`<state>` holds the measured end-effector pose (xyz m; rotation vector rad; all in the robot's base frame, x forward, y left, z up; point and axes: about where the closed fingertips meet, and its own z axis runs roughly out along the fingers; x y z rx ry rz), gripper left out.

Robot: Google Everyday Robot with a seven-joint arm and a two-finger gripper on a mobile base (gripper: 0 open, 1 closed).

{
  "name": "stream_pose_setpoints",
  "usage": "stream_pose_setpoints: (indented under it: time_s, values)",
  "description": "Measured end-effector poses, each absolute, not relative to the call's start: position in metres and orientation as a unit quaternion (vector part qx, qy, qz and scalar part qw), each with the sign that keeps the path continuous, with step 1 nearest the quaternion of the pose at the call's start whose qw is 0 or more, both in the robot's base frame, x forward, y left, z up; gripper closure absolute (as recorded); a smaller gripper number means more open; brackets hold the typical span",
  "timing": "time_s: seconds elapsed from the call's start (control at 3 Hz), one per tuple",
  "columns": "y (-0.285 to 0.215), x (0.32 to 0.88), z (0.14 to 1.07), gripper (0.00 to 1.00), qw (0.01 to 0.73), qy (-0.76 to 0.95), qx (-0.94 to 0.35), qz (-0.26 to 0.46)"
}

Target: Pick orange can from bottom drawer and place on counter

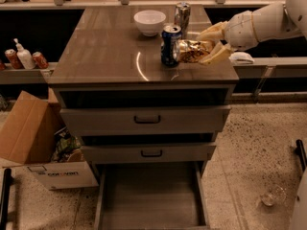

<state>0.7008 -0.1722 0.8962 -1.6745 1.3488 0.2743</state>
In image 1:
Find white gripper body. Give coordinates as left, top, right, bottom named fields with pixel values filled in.
left=224, top=11, right=258, bottom=51

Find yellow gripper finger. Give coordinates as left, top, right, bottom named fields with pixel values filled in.
left=197, top=21, right=228, bottom=41
left=199, top=42, right=234, bottom=65

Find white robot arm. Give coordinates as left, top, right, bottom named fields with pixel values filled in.
left=197, top=0, right=307, bottom=65

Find silver can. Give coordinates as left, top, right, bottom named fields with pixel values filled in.
left=175, top=2, right=191, bottom=38

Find blue pepsi can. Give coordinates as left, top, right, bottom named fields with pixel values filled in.
left=161, top=24, right=181, bottom=67

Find top drawer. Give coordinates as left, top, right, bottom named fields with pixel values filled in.
left=60, top=105, right=230, bottom=136

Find drawer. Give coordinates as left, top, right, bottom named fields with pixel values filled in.
left=94, top=162, right=210, bottom=230
left=82, top=143, right=216, bottom=164
left=60, top=105, right=230, bottom=136

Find grey drawer cabinet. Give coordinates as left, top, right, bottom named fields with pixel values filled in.
left=47, top=5, right=240, bottom=177

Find middle drawer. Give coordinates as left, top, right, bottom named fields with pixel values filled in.
left=82, top=143, right=216, bottom=164

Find bottom drawer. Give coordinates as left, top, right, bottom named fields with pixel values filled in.
left=94, top=162, right=210, bottom=230

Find right red can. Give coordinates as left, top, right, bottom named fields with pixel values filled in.
left=33, top=52, right=49, bottom=69

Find red can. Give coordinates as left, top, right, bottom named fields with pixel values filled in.
left=33, top=52, right=49, bottom=69
left=5, top=49, right=23, bottom=69

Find left red can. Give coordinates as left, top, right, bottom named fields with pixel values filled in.
left=5, top=49, right=23, bottom=69

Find folded white cloth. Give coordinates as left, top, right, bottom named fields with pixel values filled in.
left=229, top=52, right=254, bottom=64

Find white bowl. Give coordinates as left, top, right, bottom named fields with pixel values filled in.
left=133, top=10, right=166, bottom=36

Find black bar right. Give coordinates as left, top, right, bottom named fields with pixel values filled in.
left=295, top=139, right=307, bottom=171

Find black bar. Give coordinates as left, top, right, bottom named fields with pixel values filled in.
left=295, top=139, right=307, bottom=171
left=0, top=168, right=12, bottom=230

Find clear glass cup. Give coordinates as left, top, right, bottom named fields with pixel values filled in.
left=260, top=184, right=286, bottom=207

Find snack bags in box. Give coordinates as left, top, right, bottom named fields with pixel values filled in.
left=51, top=127, right=84, bottom=163

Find white soap bottle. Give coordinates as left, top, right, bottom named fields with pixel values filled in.
left=13, top=38, right=35, bottom=70

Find cardboard box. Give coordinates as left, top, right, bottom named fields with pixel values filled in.
left=0, top=91, right=98, bottom=190

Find black bar left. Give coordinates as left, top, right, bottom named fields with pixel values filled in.
left=0, top=168, right=12, bottom=230

